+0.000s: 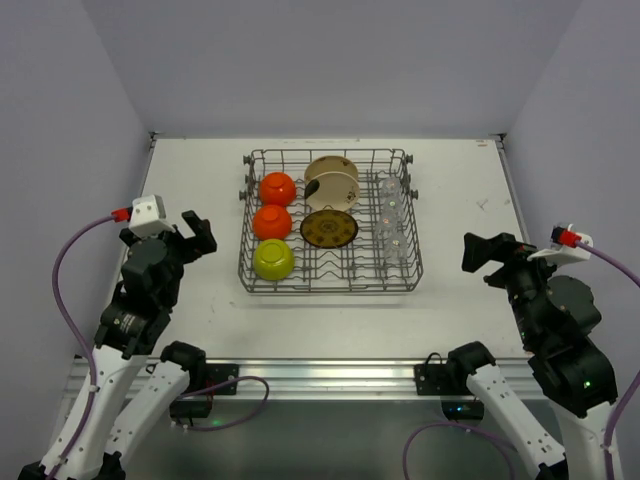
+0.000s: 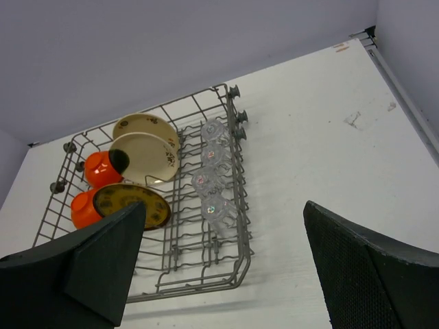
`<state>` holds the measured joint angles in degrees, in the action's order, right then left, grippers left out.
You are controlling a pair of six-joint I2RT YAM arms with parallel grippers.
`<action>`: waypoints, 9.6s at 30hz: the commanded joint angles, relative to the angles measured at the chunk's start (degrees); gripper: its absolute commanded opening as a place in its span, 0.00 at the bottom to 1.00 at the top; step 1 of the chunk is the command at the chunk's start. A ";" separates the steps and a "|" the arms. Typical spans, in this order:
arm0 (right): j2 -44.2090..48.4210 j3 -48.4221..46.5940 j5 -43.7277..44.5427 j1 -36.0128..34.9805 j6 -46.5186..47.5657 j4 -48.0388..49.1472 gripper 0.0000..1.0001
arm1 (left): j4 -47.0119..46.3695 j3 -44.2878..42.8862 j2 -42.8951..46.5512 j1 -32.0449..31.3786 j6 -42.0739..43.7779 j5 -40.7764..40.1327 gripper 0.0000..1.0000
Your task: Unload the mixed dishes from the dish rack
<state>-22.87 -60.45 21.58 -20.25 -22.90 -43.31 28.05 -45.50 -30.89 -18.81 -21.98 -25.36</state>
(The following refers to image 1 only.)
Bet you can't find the aluminium mounting rail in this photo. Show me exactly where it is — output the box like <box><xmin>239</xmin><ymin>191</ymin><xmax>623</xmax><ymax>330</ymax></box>
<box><xmin>62</xmin><ymin>358</ymin><xmax>545</xmax><ymax>401</ymax></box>

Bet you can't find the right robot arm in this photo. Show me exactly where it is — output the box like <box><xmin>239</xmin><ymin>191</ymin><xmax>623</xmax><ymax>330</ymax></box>
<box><xmin>445</xmin><ymin>227</ymin><xmax>623</xmax><ymax>479</ymax></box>

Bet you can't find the clear glass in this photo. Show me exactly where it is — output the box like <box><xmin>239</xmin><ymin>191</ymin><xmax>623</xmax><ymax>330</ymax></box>
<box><xmin>384</xmin><ymin>232</ymin><xmax>407</xmax><ymax>264</ymax></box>
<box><xmin>380</xmin><ymin>195</ymin><xmax>403</xmax><ymax>217</ymax></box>
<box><xmin>375</xmin><ymin>212</ymin><xmax>399</xmax><ymax>236</ymax></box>
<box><xmin>379</xmin><ymin>176</ymin><xmax>401</xmax><ymax>197</ymax></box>

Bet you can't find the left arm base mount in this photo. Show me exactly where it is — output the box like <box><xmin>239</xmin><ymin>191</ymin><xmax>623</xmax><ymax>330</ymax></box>
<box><xmin>169</xmin><ymin>363</ymin><xmax>240</xmax><ymax>423</ymax></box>

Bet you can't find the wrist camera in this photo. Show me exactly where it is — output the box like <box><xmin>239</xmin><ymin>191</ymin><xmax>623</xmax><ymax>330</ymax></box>
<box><xmin>527</xmin><ymin>223</ymin><xmax>593</xmax><ymax>267</ymax></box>
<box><xmin>129</xmin><ymin>195</ymin><xmax>175</xmax><ymax>238</ymax></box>

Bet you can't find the lime green bowl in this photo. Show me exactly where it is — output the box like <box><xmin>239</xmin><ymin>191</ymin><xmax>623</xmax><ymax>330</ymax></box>
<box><xmin>253</xmin><ymin>239</ymin><xmax>295</xmax><ymax>281</ymax></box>

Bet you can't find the grey wire dish rack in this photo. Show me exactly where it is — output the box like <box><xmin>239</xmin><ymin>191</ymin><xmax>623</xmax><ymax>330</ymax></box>
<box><xmin>238</xmin><ymin>148</ymin><xmax>424</xmax><ymax>294</ymax></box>

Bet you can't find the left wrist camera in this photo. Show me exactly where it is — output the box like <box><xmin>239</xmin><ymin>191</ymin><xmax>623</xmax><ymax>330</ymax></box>
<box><xmin>129</xmin><ymin>195</ymin><xmax>175</xmax><ymax>238</ymax></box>

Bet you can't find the gold patterned plate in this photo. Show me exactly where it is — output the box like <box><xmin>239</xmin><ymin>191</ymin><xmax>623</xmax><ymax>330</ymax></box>
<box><xmin>299</xmin><ymin>209</ymin><xmax>359</xmax><ymax>249</ymax></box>

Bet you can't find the farthest clear glass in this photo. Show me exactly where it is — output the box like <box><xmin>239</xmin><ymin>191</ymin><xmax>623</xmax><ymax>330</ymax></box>
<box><xmin>379</xmin><ymin>176</ymin><xmax>401</xmax><ymax>197</ymax></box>

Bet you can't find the orange bowl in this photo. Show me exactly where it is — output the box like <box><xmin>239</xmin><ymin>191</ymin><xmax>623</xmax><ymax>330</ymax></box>
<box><xmin>259</xmin><ymin>172</ymin><xmax>296</xmax><ymax>207</ymax></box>
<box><xmin>252</xmin><ymin>204</ymin><xmax>293</xmax><ymax>240</ymax></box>

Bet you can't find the nearest clear glass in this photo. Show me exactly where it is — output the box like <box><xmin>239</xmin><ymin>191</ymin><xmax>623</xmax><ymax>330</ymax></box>
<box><xmin>384</xmin><ymin>232</ymin><xmax>407</xmax><ymax>264</ymax></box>

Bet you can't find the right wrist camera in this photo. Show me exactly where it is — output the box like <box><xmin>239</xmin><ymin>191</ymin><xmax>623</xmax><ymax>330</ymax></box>
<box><xmin>527</xmin><ymin>223</ymin><xmax>593</xmax><ymax>267</ymax></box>

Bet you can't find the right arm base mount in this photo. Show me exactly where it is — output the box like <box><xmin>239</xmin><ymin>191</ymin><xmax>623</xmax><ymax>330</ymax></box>
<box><xmin>413</xmin><ymin>352</ymin><xmax>485</xmax><ymax>425</ymax></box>

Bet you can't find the small cream plate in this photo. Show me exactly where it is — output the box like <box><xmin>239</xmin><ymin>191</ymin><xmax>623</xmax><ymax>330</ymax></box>
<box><xmin>304</xmin><ymin>155</ymin><xmax>359</xmax><ymax>183</ymax></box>

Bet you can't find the cream plate with flower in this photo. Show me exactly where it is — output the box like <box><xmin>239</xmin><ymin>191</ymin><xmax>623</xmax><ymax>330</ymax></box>
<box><xmin>304</xmin><ymin>172</ymin><xmax>360</xmax><ymax>212</ymax></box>

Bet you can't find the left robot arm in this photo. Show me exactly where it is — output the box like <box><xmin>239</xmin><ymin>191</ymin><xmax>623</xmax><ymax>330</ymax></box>
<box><xmin>19</xmin><ymin>206</ymin><xmax>217</xmax><ymax>479</ymax></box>

